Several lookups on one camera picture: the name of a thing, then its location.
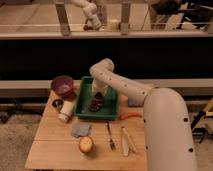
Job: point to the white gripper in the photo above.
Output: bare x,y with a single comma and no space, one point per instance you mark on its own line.
99,87

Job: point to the dark eraser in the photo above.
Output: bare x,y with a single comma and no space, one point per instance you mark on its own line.
98,97

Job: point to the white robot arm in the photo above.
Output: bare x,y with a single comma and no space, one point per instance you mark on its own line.
168,134

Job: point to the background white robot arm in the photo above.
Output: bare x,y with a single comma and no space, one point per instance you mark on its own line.
90,11

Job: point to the green plastic tray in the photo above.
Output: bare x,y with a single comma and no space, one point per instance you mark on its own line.
107,112

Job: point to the dark crumbs pile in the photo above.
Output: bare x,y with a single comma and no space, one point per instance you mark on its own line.
95,105

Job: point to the blue grey sponge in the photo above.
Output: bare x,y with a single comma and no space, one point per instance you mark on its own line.
134,103

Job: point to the purple bowl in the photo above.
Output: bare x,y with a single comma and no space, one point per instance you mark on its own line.
62,85

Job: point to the white paper cup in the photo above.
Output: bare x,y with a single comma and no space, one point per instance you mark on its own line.
66,111

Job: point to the orange carrot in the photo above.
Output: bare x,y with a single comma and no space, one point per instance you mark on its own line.
125,116

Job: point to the small black round lid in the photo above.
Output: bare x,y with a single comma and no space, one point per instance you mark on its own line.
57,103

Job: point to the grey folded cloth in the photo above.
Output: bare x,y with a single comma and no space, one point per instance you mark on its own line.
80,130

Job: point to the metal fork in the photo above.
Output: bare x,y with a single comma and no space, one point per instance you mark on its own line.
111,142

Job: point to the white plastic knife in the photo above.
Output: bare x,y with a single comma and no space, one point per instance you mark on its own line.
124,143

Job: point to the wooden stick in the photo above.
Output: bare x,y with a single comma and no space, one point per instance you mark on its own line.
131,143

